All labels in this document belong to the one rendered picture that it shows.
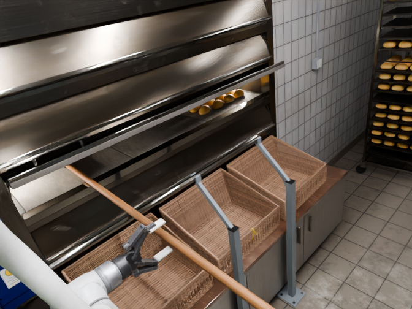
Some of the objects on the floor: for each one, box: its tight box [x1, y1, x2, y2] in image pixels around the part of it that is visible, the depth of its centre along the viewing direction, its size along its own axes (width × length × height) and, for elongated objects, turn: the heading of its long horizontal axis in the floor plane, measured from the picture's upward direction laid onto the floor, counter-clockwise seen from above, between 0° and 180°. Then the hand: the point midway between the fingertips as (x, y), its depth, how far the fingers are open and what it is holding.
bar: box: [48, 135, 306, 309], centre depth 169 cm, size 31×127×118 cm, turn 148°
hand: (164, 236), depth 117 cm, fingers open, 13 cm apart
